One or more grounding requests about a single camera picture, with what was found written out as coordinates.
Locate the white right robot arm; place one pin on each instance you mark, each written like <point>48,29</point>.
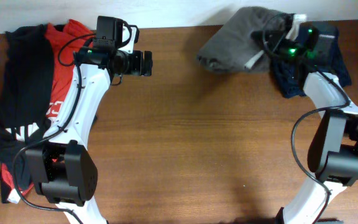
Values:
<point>332,160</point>

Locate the red t-shirt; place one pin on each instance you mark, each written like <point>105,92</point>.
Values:
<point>40,70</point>

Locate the grey shorts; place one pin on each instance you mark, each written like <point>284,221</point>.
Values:
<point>232,48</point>

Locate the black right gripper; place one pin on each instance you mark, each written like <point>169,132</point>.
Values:
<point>278,38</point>

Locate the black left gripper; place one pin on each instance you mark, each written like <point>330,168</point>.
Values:
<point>136,67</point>

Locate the black t-shirt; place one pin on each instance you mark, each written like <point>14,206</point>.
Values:
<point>21,177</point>

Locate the folded navy garment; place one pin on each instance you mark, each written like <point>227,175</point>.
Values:
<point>291,81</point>

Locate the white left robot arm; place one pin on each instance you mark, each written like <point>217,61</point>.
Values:
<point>61,167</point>

